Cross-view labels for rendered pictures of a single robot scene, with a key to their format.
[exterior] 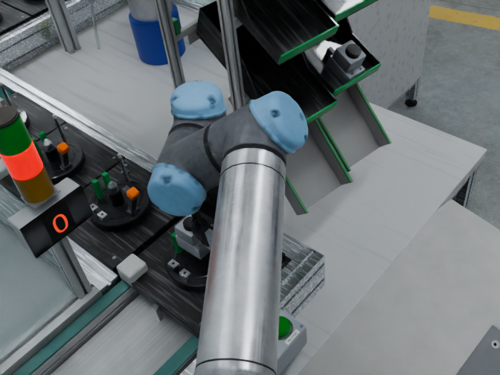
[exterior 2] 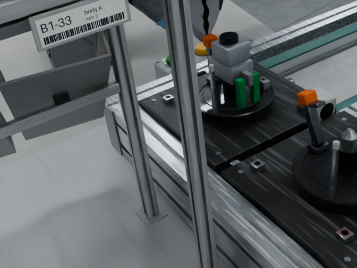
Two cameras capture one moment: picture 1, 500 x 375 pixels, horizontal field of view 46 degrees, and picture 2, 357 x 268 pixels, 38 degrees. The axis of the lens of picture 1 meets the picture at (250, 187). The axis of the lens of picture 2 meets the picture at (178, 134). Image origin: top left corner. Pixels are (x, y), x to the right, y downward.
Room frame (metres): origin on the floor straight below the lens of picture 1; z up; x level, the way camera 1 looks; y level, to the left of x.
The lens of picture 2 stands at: (1.49, 0.23, 1.44)
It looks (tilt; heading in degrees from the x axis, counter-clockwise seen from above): 35 degrees down; 196
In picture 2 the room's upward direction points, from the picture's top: 8 degrees counter-clockwise
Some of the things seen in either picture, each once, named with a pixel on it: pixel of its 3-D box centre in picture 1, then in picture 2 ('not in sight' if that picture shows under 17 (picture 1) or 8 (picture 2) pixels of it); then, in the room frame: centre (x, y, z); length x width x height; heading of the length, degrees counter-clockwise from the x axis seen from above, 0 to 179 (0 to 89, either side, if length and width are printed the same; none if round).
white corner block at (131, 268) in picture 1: (132, 270); (316, 105); (0.75, 0.26, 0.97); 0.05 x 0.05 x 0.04; 43
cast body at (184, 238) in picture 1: (190, 231); (234, 57); (0.75, 0.12, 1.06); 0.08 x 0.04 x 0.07; 45
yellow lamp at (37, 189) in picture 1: (33, 181); not in sight; (0.70, 0.34, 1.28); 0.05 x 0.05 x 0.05
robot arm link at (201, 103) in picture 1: (201, 123); not in sight; (0.68, 0.06, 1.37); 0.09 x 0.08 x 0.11; 164
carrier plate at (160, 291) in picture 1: (202, 265); (233, 107); (0.75, 0.12, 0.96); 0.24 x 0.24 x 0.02; 43
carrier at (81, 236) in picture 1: (115, 194); (348, 153); (0.93, 0.29, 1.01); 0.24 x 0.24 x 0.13; 43
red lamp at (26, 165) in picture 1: (21, 158); not in sight; (0.70, 0.34, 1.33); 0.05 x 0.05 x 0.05
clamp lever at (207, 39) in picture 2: not in sight; (214, 58); (0.71, 0.09, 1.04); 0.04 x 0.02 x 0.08; 43
